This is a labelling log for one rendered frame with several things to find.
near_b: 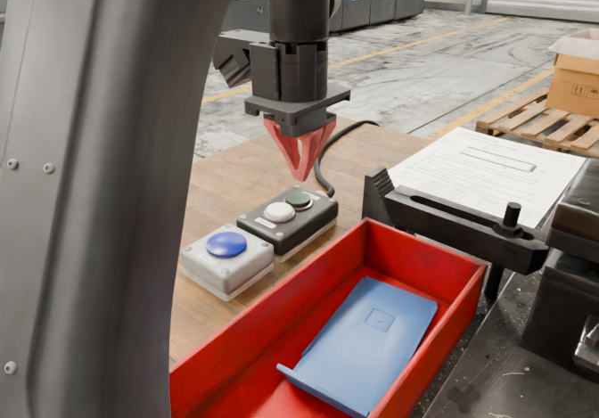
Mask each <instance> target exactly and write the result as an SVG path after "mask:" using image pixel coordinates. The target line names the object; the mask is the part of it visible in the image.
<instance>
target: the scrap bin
mask: <svg viewBox="0 0 599 418"><path fill-rule="evenodd" d="M487 269H488V265H487V264H484V263H482V262H479V261H478V260H475V259H472V258H468V257H466V256H464V255H462V254H459V253H457V252H454V251H452V250H449V249H446V248H443V247H441V246H439V245H437V244H434V243H432V242H428V241H425V240H424V239H421V238H419V237H416V236H413V235H411V234H408V233H405V232H403V231H400V230H398V229H396V228H394V227H391V226H389V225H385V224H383V223H380V222H378V221H375V220H373V219H371V218H369V217H365V218H363V219H362V220H361V221H360V222H358V223H357V224H356V225H354V226H353V227H351V228H350V229H349V230H348V231H347V232H346V233H344V234H343V235H342V236H340V237H339V238H338V239H336V240H335V241H334V242H332V243H331V244H330V245H328V246H327V247H326V248H324V249H323V250H321V251H320V252H319V253H318V254H316V255H315V256H314V257H312V259H310V260H309V261H308V262H307V263H305V264H304V265H303V266H301V267H300V268H298V269H297V270H296V271H294V272H293V273H292V274H291V275H289V276H288V277H286V278H285V279H284V280H282V281H281V282H280V283H278V284H277V285H276V286H275V287H274V288H273V289H271V290H270V291H268V292H267V293H266V294H265V295H263V296H262V297H261V298H259V299H258V300H256V301H255V302H254V303H253V304H251V305H250V306H249V307H247V308H246V309H244V310H243V311H242V312H241V313H240V314H239V315H238V316H236V317H235V318H233V319H232V320H231V321H229V322H228V323H227V324H225V325H224V326H223V327H221V328H220V329H219V330H217V331H216V332H214V333H213V334H212V335H211V336H209V337H208V338H207V339H206V340H205V341H203V342H202V343H201V344H200V345H198V346H197V347H196V348H194V349H193V350H191V351H190V352H189V353H187V354H186V355H185V356H184V357H182V358H181V359H179V360H178V361H177V362H175V363H174V364H173V365H171V366H170V367H169V393H170V409H171V418H354V417H352V416H350V415H348V414H346V413H344V412H342V411H341V410H340V409H338V408H336V407H334V406H332V405H330V404H328V403H326V402H324V401H323V400H322V399H320V398H317V397H315V396H314V395H312V394H310V393H308V392H306V391H305V390H303V389H301V388H299V387H298V386H296V385H294V384H292V383H290V382H289V381H287V377H286V376H285V375H284V374H283V373H281V372H280V371H279V370H277V369H276V367H277V365H278V364H281V365H284V366H285V367H287V368H289V369H291V370H293V369H294V367H295V366H296V365H297V364H298V362H299V361H300V360H301V358H302V353H303V351H304V350H305V349H306V348H307V346H308V345H309V344H310V342H311V341H312V340H313V339H314V338H315V336H316V335H317V334H318V333H319V332H320V331H321V329H322V328H323V327H324V325H325V324H326V323H327V321H328V320H329V319H330V318H331V316H332V315H333V314H334V312H335V311H336V310H337V309H338V307H339V306H340V305H341V303H342V302H343V301H344V300H345V298H347V297H348V295H349V294H350V293H351V291H352V290H353V289H354V288H355V286H356V285H357V284H358V282H359V281H360V280H361V279H362V278H366V277H367V276H369V277H372V278H373V279H376V280H378V281H381V282H384V283H387V284H390V285H392V286H395V287H397V288H399V289H402V290H404V291H409V292H411V293H413V294H415V295H418V296H421V297H423V298H426V299H429V300H432V301H434V302H437V306H436V307H438V310H437V312H436V314H435V316H434V317H433V319H432V321H431V324H430V326H429V328H428V330H427V332H426V333H425V334H424V336H423V339H422V341H421V343H420V345H419V347H418V349H417V350H416V352H415V354H414V356H413V357H412V358H411V360H410V361H409V362H408V364H407V365H406V367H405V368H404V369H403V371H402V372H401V373H400V375H399V376H398V377H397V379H396V380H395V381H394V382H393V383H392V385H391V386H390V388H389V389H388V391H387V392H386V393H385V395H384V396H383V397H382V399H381V400H380V402H379V403H378V404H377V406H376V407H375V408H374V410H373V411H372V412H371V413H370V414H369V416H368V417H367V418H408V417H409V416H410V414H411V413H412V412H413V411H414V409H415V407H416V406H417V404H418V403H419V401H420V400H421V398H422V397H423V395H424V393H425V392H426V390H427V389H428V388H429V386H430V385H431V383H432V381H433V380H434V378H435V377H436V375H437V374H438V372H439V370H440V369H441V367H442V366H443V364H445V362H446V361H447V359H448V357H449V356H450V354H451V353H452V351H453V349H454V348H455V346H456V344H457V343H458V341H459V340H460V339H461V338H462V336H463V335H464V333H465V331H466V330H467V328H468V327H469V325H470V324H471V322H472V320H473V319H474V317H475V314H476V310H477V306H478V304H479V300H480V294H481V290H482V286H483V283H484V279H485V275H486V272H487Z"/></svg>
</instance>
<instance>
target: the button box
mask: <svg viewBox="0 0 599 418"><path fill-rule="evenodd" d="M365 123H367V124H371V125H375V126H378V127H379V125H378V124H377V123H376V122H374V121H372V120H360V121H358V122H355V123H353V124H351V125H349V126H347V127H345V128H343V129H342V130H341V131H339V132H338V133H336V134H335V135H333V136H332V137H330V138H329V139H328V141H327V142H326V144H325V146H324V148H323V149H322V150H321V152H320V154H319V155H318V157H317V159H316V162H315V164H314V171H315V175H316V179H317V181H318V182H319V183H320V184H321V185H322V186H323V187H324V188H325V189H326V190H327V191H328V192H327V193H324V192H322V191H316V192H312V191H310V190H308V189H306V188H303V187H301V186H299V185H294V186H293V187H292V188H290V189H288V190H286V191H284V192H283V193H280V194H278V195H277V196H275V197H274V198H272V199H271V200H269V201H266V202H264V203H263V204H261V205H259V206H257V207H256V208H255V209H252V210H251V211H249V212H247V213H245V214H243V215H241V216H239V217H238V218H237V219H236V226H237V227H239V228H241V229H242V230H244V231H246V232H248V233H250V234H252V235H254V236H256V237H258V238H259V239H261V240H263V241H265V242H268V243H270V244H272V245H273V246H274V260H275V261H277V262H279V263H282V262H284V261H285V260H286V259H288V258H289V257H291V256H292V255H293V254H295V253H296V252H298V251H299V250H301V249H302V248H303V247H305V246H306V245H308V244H309V243H310V242H312V241H313V240H314V239H315V238H317V237H318V236H319V235H321V234H323V233H324V232H325V231H327V230H328V229H329V228H331V227H332V226H334V225H335V224H337V218H336V217H337V216H338V210H339V203H338V202H337V201H336V200H335V199H331V198H332V197H333V195H334V194H335V189H334V188H333V187H332V185H331V184H330V183H328V182H327V181H326V180H325V179H324V178H323V176H322V174H321V172H320V157H321V155H322V153H323V152H324V150H325V149H326V148H327V147H328V146H329V145H330V144H331V143H333V142H334V141H335V140H337V139H338V138H339V137H341V136H342V135H344V134H346V133H347V132H348V131H350V130H351V129H353V128H355V127H359V126H361V125H363V124H365ZM295 192H300V193H306V194H308V195H309V196H310V203H309V204H308V205H307V206H306V207H302V208H294V207H292V215H291V216H290V217H287V218H285V219H273V218H271V217H269V216H268V215H267V207H268V206H269V205H271V204H273V203H277V202H283V203H285V197H286V196H287V195H288V194H289V193H295Z"/></svg>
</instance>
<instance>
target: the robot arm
mask: <svg viewBox="0 0 599 418"><path fill-rule="evenodd" d="M232 2H233V0H8V1H7V9H6V16H5V24H4V35H3V41H2V47H1V53H0V418H171V409H170V393H169V340H170V325H171V313H172V305H173V296H174V289H175V281H176V270H177V263H178V257H179V251H180V245H181V239H182V232H183V227H184V221H185V209H186V203H187V197H188V191H189V184H190V178H191V172H192V166H193V155H194V148H195V142H196V136H197V130H198V124H199V118H200V112H201V103H202V98H203V94H204V89H205V85H206V81H207V76H208V73H209V66H210V63H211V60H212V57H213V66H214V68H215V70H219V71H220V73H221V74H222V76H223V78H224V80H225V81H226V83H227V85H228V87H229V88H233V87H237V86H241V85H244V84H245V83H248V82H250V81H251V89H252V95H254V96H252V97H249V98H246V99H244V112H245V113H246V114H249V115H252V116H255V117H257V116H259V112H260V111H263V124H264V126H265V127H266V129H267V131H268V133H269V134H270V135H271V136H272V138H273V140H274V141H275V143H276V145H277V146H278V148H279V149H280V151H281V153H282V154H283V156H284V159H285V161H286V163H287V165H288V168H289V170H290V171H291V174H292V177H293V178H294V179H296V180H298V181H301V182H304V181H306V180H307V178H308V175H309V173H310V171H311V169H312V167H313V166H314V164H315V162H316V159H317V157H318V155H319V154H320V152H321V150H322V149H323V148H324V146H325V144H326V142H327V141H328V139H329V137H330V135H331V134H332V131H333V130H334V129H335V127H336V120H337V114H336V113H334V112H330V111H327V110H326V108H327V107H330V106H332V105H334V104H336V103H338V102H342V101H348V102H350V97H351V88H349V87H345V86H338V85H334V84H329V83H327V76H328V41H329V40H328V37H329V19H331V17H332V16H333V15H334V14H335V13H336V12H337V11H338V9H339V7H340V4H341V0H268V19H269V34H267V33H262V32H256V31H249V30H243V29H237V30H231V31H227V32H221V33H220V30H221V28H222V25H223V22H224V19H225V17H226V13H227V11H228V8H229V5H230V4H231V3H232ZM298 140H300V141H301V142H302V148H301V158H300V154H299V144H298Z"/></svg>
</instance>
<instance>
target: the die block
mask: <svg viewBox="0 0 599 418"><path fill-rule="evenodd" d="M589 315H592V316H596V317H598V318H599V298H598V297H596V296H593V295H591V294H588V293H585V292H583V291H580V290H577V289H574V288H572V287H570V286H568V285H565V284H562V283H558V282H556V281H554V280H551V279H549V278H546V277H544V276H542V277H541V280H540V283H539V286H538V288H537V293H536V296H535V298H534V301H533V304H532V307H531V310H530V312H529V317H528V320H527V323H526V325H525V327H524V330H523V333H522V336H521V340H520V343H519V346H520V347H522V348H525V349H527V350H528V351H530V352H532V353H534V354H537V355H539V356H541V357H543V358H545V359H547V360H549V361H551V362H553V363H556V364H558V365H560V366H562V367H564V368H566V369H568V370H570V371H572V372H574V373H577V374H579V375H581V376H583V377H585V378H587V379H589V380H590V381H594V382H596V383H598V384H599V373H598V372H596V371H594V370H592V369H590V368H587V367H586V369H584V370H583V369H581V368H579V367H578V366H576V365H575V362H574V361H573V359H572V358H573V355H574V352H575V350H576V347H577V345H578V341H579V338H580V335H581V333H582V330H583V327H584V325H585V322H586V320H587V317H588V316H589Z"/></svg>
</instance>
